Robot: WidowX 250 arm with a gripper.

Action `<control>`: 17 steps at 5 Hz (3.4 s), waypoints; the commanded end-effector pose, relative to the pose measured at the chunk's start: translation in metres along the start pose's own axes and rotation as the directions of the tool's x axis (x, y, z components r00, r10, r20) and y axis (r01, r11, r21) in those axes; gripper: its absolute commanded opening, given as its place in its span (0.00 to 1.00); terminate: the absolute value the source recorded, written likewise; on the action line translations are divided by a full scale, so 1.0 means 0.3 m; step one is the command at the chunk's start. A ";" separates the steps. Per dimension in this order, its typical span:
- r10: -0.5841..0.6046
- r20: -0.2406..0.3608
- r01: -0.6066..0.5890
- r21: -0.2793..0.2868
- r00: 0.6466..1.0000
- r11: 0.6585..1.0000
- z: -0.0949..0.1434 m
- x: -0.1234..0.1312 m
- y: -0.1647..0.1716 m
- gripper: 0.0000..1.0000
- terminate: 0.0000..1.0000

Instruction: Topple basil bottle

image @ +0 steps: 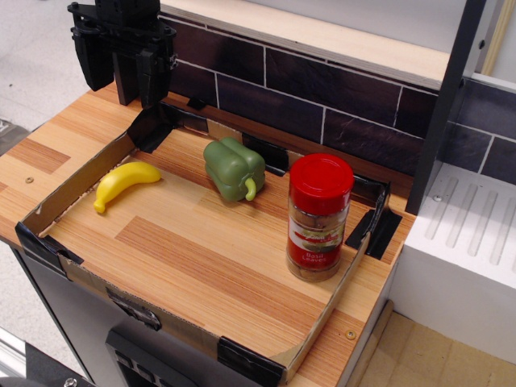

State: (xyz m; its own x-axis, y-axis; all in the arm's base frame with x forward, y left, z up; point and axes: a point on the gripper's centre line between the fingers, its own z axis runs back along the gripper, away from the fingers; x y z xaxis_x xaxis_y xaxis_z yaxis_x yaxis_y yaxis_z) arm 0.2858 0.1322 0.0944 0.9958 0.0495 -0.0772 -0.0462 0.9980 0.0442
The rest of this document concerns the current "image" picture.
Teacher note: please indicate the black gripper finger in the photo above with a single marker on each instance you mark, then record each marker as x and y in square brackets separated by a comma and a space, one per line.
[95, 60]
[153, 74]

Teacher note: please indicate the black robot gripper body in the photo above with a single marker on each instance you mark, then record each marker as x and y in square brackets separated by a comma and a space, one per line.
[127, 27]

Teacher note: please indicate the basil bottle with red lid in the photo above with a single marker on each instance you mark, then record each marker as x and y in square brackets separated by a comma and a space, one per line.
[320, 187]

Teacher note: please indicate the cardboard fence with black tape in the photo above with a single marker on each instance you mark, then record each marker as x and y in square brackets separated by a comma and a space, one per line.
[193, 268]

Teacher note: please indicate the yellow toy banana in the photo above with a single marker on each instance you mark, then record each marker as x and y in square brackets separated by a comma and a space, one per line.
[121, 178]

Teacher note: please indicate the green toy bell pepper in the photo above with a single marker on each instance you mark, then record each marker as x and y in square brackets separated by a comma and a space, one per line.
[237, 171]

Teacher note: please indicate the light wooden shelf board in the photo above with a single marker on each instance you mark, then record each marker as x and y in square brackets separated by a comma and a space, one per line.
[371, 53]

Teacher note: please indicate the black oven control panel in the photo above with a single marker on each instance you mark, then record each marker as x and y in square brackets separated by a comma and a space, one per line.
[140, 368]

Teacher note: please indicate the white sink drainboard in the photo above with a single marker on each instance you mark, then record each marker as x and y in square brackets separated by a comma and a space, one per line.
[456, 271]

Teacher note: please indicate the black shelf post right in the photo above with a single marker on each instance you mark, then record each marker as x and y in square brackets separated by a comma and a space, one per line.
[465, 53]

